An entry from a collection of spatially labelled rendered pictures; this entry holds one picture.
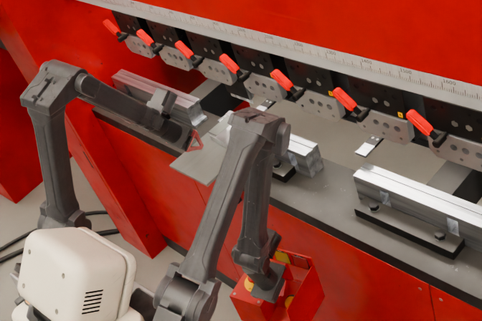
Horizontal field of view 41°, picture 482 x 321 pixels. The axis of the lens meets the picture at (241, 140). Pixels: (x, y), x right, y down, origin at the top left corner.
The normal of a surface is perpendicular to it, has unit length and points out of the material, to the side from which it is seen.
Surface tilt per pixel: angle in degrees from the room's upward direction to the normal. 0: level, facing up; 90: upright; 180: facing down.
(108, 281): 90
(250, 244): 77
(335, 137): 0
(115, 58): 90
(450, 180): 0
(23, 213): 0
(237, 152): 38
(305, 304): 90
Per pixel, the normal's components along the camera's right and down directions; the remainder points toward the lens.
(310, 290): 0.81, 0.15
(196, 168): -0.29, -0.74
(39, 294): -0.66, -0.04
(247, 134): -0.31, -0.18
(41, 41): 0.68, 0.29
